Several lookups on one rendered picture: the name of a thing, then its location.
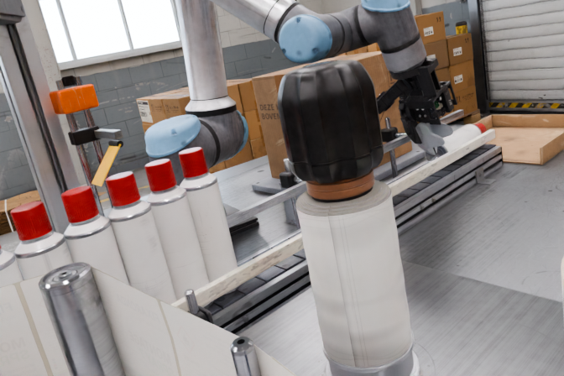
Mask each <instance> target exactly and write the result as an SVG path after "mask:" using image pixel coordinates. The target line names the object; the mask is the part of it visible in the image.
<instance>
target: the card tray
mask: <svg viewBox="0 0 564 376"><path fill-rule="evenodd" d="M476 123H482V124H483V125H484V126H485V127H486V129H487V131H488V130H490V129H494V130H495V138H494V139H492V140H491V141H489V142H487V143H486V144H496V146H501V147H502V154H503V163H516V164H528V165H543V164H544V163H545V162H547V161H548V160H549V159H551V158H553V157H554V156H555V155H557V154H558V153H560V152H561V151H562V150H563V149H564V114H503V115H489V116H487V117H486V118H484V119H482V120H480V121H478V122H476ZM476 123H474V124H476ZM487 131H486V132H487Z"/></svg>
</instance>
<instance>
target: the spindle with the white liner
mask: <svg viewBox="0 0 564 376"><path fill-rule="evenodd" d="M278 109H279V117H280V121H281V126H282V130H283V135H284V139H285V147H286V151H287V156H288V160H289V165H290V169H291V171H292V173H293V174H294V175H295V176H296V177H297V178H299V179H300V180H303V181H305V182H306V188H307V191H306V192H304V193H303V194H302V195H300V196H299V197H298V199H297V201H296V203H295V206H296V210H297V214H298V218H299V221H300V229H301V234H302V240H303V245H304V249H305V255H306V260H307V263H308V267H309V273H310V279H311V288H312V292H313V295H314V299H315V303H316V312H317V317H318V322H319V327H320V331H321V337H322V349H323V352H324V355H325V356H326V358H327V360H328V362H327V365H326V376H418V374H419V370H420V367H419V361H418V358H417V356H416V355H415V353H414V351H413V350H412V349H413V346H414V341H415V340H414V334H413V332H412V330H411V328H410V313H409V307H408V303H407V298H406V293H405V278H404V273H403V267H402V263H401V257H400V246H399V239H398V233H397V227H396V222H395V218H394V208H393V201H392V192H391V189H390V188H389V186H388V185H387V184H385V183H384V182H382V181H379V180H375V179H374V175H373V168H375V167H378V166H379V164H380V163H381V161H382V159H383V157H384V146H383V140H382V133H381V127H380V121H379V111H378V105H377V99H376V93H375V88H374V83H373V80H372V78H371V76H370V75H369V73H368V72H367V70H366V69H365V68H364V66H363V65H362V64H361V63H360V62H359V61H357V60H329V61H324V62H320V63H315V64H311V65H306V66H302V67H300V68H298V69H295V70H292V71H290V72H288V73H287V74H285V75H284V77H283V78H282V80H281V83H280V86H279V93H278Z"/></svg>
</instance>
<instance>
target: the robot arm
mask: <svg viewBox="0 0 564 376"><path fill-rule="evenodd" d="M175 1H176V7H177V13H178V18H179V24H180V34H181V40H182V45H183V51H184V57H185V68H186V73H187V79H188V85H189V90H190V96H191V101H190V102H189V104H188V105H187V106H186V108H185V113H186V115H181V116H177V117H171V118H170V119H165V120H163V121H161V122H159V123H156V124H155V125H153V126H151V127H150V128H149V129H148V130H147V131H146V133H145V143H146V152H147V154H148V156H149V161H150V162H153V161H155V160H159V159H169V160H170V161H171V164H172V168H173V171H174V174H175V180H176V182H177V184H176V185H177V186H180V184H181V182H182V181H183V179H184V178H185V177H184V176H183V171H182V168H181V164H180V158H179V152H181V151H183V150H185V149H191V148H197V147H200V148H203V152H204V155H205V159H206V165H207V168H208V172H207V173H210V171H209V168H211V167H212V166H214V165H217V164H219V163H221V162H222V161H224V160H228V159H231V158H232V157H233V156H235V155H236V154H237V153H239V152H240V151H241V150H242V149H243V147H244V146H245V144H246V143H247V140H248V124H247V121H246V119H245V117H243V116H242V115H241V113H240V112H239V111H238V110H237V107H236V102H235V101H234V100H233V99H232V98H231V97H229V95H228V93H227V81H226V74H225V67H224V60H223V54H222V41H221V35H220V28H219V22H218V15H217V5H218V6H219V7H221V8H223V9H225V10H226V11H228V12H229V13H230V14H232V15H234V16H235V17H237V18H239V19H241V20H242V21H244V23H246V24H248V25H250V26H251V27H253V28H254V29H256V30H258V31H259V32H260V33H262V34H264V35H266V36H267V37H269V38H270V39H272V40H273V41H275V42H276V43H278V44H279V46H280V48H281V49H282V51H283V53H284V54H285V56H286V57H287V58H288V59H289V60H291V61H293V62H295V63H300V64H303V63H306V64H309V63H315V62H317V61H319V60H324V59H326V58H334V57H336V56H338V55H340V54H344V53H347V52H349V51H352V50H356V49H360V48H362V47H365V46H368V45H371V44H374V43H378V46H379V48H380V51H381V54H382V56H383V58H384V62H385V64H386V67H387V69H388V71H389V72H390V74H391V76H392V78H393V79H395V80H397V81H396V82H395V83H394V84H393V85H392V86H391V87H390V88H389V89H388V90H387V91H386V92H384V91H383V92H382V93H381V94H379V95H378V96H377V98H376V99H377V105H378V111H379V114H380V113H381V112H383V111H387V110H388V109H389V108H391V107H392V105H393V104H394V101H395V100H396V99H397V98H398V97H399V98H400V100H399V111H400V116H401V119H400V120H401V121H402V123H403V126H404V130H405V132H406V134H407V135H408V137H409V138H410V139H411V140H412V141H413V142H414V143H415V144H417V145H418V146H419V147H420V148H421V149H423V150H424V151H426V152H427V153H428V154H431V155H436V153H437V147H438V146H442V145H444V144H445V141H444V139H443V138H444V137H447V136H450V135H452V134H453V130H452V127H451V126H449V125H446V124H445V123H442V122H441V121H440V118H439V117H440V116H444V115H445V113H446V112H451V111H452V109H453V108H454V106H453V105H457V99H456V97H455V94H454V91H453V89H452V84H451V82H450V81H438V78H437V75H436V71H435V68H436V67H437V66H438V65H439V63H438V60H437V58H432V59H427V57H426V50H425V47H424V45H423V42H422V39H421V36H420V33H419V29H418V27H417V24H416V21H415V17H414V14H413V12H412V10H411V7H410V0H361V1H362V2H361V3H360V4H359V5H357V6H355V7H352V8H348V9H346V10H343V11H341V12H338V13H326V14H317V13H315V12H313V11H311V10H310V9H309V8H307V7H305V6H303V5H302V4H300V3H298V2H297V1H296V0H175ZM448 88H450V90H451V93H452V97H453V99H451V96H450V93H449V91H448ZM418 122H419V123H418Z"/></svg>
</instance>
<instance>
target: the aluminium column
mask: <svg viewBox="0 0 564 376"><path fill-rule="evenodd" d="M23 8H24V5H23ZM24 11H25V8H24ZM25 14H26V12H25ZM11 25H12V28H13V33H14V36H15V39H16V41H17V44H18V48H19V51H20V54H21V56H22V59H23V63H24V66H25V69H26V71H27V73H28V76H29V80H30V83H31V86H32V88H33V91H34V95H35V98H36V101H37V103H38V106H39V110H40V113H41V116H42V118H43V121H44V125H45V128H46V131H47V133H48V135H49V138H50V142H51V145H52V148H53V151H54V154H55V158H56V161H57V164H58V167H59V170H60V175H61V178H62V180H63V183H64V187H65V191H68V190H71V189H74V188H76V187H80V183H79V180H78V178H77V175H76V170H75V167H74V165H73V162H72V158H71V154H70V151H69V149H68V145H67V142H66V140H65V135H64V132H63V129H62V127H61V124H60V119H59V116H58V114H56V113H55V110H54V108H53V104H52V101H51V99H50V87H49V84H48V82H47V79H46V75H45V73H44V68H43V66H42V62H41V59H40V57H39V52H38V49H37V46H36V43H35V41H34V36H33V33H32V30H31V28H30V25H29V20H28V17H27V14H26V16H25V17H22V20H21V22H19V23H15V24H11ZM0 80H1V82H2V85H3V90H4V92H5V95H6V98H7V100H8V105H9V107H10V110H11V112H12V114H13V119H14V122H15V124H16V127H17V130H18V134H19V137H20V139H21V142H22V145H23V149H24V152H25V154H26V157H27V160H28V162H29V167H30V169H31V172H32V175H33V177H34V182H35V184H36V187H37V189H38V192H39V196H40V199H41V201H42V202H43V203H44V207H45V210H46V212H47V215H48V218H49V220H50V224H51V226H52V228H53V229H52V231H53V232H58V233H60V234H62V235H64V232H65V230H66V229H67V228H68V226H69V225H70V224H71V223H70V222H69V221H68V217H67V215H66V212H65V207H64V204H63V201H62V199H61V194H62V191H61V188H60V183H59V181H58V178H57V175H56V172H55V167H54V165H53V161H52V159H51V156H50V152H49V149H48V146H47V143H46V141H45V138H44V134H43V131H42V128H41V126H40V123H39V119H38V117H37V114H36V111H35V109H34V104H33V102H32V99H31V96H30V94H29V89H28V87H27V84H26V81H25V79H24V74H23V72H22V69H21V67H20V64H19V62H18V57H17V55H16V52H15V49H14V47H13V42H12V40H11V37H10V34H9V32H8V26H7V25H6V24H4V25H0Z"/></svg>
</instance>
